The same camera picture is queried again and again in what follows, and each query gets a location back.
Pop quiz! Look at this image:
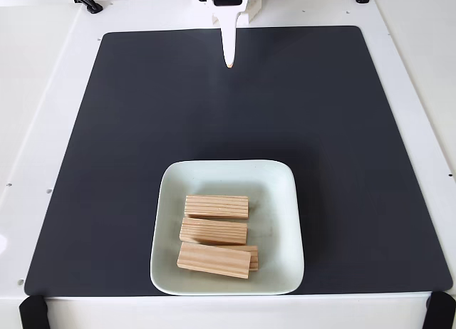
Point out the grooved wooden block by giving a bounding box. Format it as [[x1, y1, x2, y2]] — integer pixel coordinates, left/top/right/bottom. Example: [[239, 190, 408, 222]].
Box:
[[184, 194, 250, 221], [227, 244, 260, 272], [178, 216, 249, 246]]

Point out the wooden block numbered two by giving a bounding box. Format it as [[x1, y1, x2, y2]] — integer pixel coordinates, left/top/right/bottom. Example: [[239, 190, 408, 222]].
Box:
[[176, 241, 253, 281]]

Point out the pale green square plate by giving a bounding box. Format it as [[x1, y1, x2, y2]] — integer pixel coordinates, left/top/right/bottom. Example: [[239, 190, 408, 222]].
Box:
[[149, 159, 306, 296]]

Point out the black rubber table mat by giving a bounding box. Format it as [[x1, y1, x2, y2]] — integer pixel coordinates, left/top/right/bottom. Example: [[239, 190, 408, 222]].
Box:
[[24, 25, 453, 297]]

